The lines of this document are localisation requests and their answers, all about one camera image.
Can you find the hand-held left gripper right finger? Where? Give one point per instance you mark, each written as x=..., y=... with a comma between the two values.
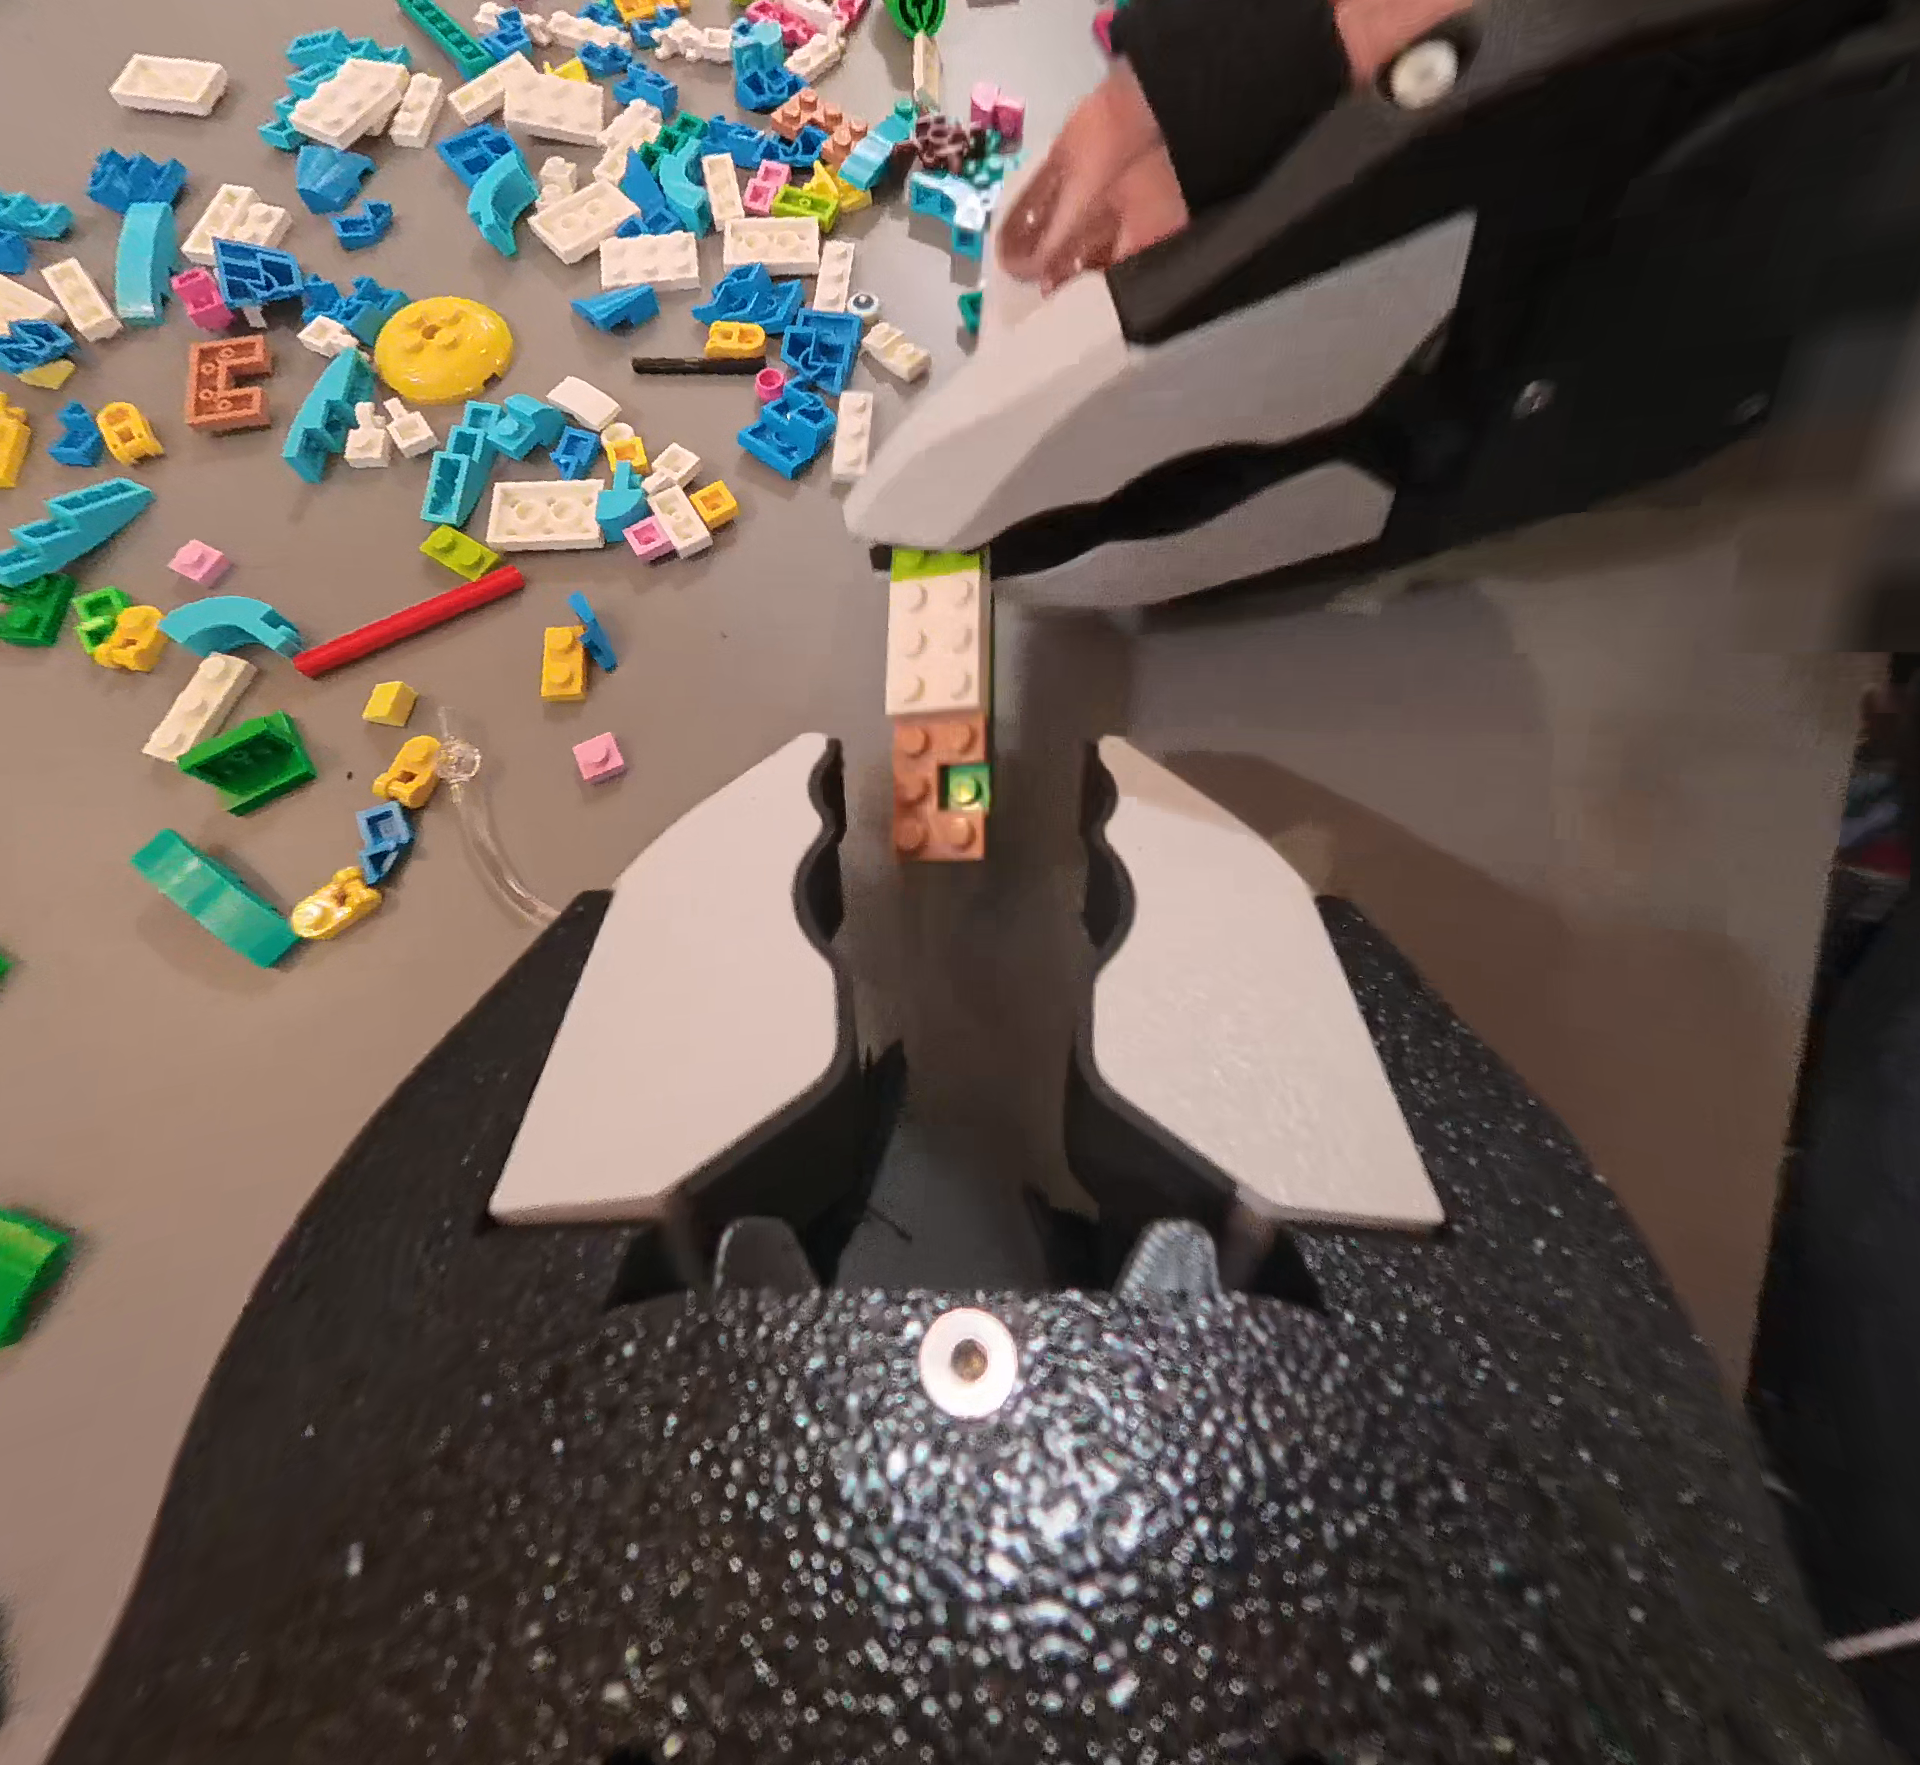
x=1258, y=1028

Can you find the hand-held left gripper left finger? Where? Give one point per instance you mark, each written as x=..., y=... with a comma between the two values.
x=691, y=1014

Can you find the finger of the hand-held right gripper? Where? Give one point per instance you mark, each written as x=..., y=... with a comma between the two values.
x=1037, y=432
x=1231, y=543

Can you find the brown white lime brick assembly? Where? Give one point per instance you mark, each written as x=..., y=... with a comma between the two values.
x=936, y=655

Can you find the clear curved tube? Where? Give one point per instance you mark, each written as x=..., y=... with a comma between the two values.
x=517, y=896

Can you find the black thin rod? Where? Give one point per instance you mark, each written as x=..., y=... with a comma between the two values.
x=698, y=363

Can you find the red rod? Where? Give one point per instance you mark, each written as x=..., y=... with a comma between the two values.
x=405, y=619

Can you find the pile of colourful toy bricks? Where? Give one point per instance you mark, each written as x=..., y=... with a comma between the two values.
x=549, y=515

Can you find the teal long slope brick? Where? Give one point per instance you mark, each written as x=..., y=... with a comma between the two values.
x=210, y=896

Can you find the yellow round dish brick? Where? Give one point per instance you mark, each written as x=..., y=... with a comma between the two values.
x=442, y=350

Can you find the green slope brick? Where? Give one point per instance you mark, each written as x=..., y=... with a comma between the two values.
x=26, y=1273

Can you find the teal long plate brick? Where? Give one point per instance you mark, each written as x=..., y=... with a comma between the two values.
x=444, y=29

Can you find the brown notched plate brick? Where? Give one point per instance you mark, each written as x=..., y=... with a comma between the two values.
x=210, y=408

